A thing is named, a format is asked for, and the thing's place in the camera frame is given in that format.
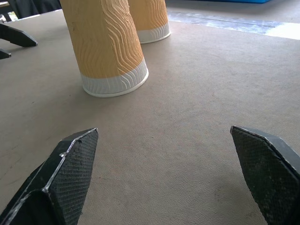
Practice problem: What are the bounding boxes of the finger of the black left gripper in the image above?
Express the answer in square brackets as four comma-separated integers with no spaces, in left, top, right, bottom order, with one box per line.
[0,48,12,60]
[0,22,38,48]

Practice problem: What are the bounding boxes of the orange ribbed paper cup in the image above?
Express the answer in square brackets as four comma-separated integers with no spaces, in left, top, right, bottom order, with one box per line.
[59,0,150,98]
[127,0,172,45]

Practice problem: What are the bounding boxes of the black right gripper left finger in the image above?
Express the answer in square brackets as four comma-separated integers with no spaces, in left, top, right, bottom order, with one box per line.
[0,127,99,225]

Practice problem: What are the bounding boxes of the blue box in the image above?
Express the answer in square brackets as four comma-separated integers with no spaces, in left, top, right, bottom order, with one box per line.
[201,0,274,5]

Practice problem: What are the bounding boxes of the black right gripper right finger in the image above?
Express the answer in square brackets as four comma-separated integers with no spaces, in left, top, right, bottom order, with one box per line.
[230,125,300,225]

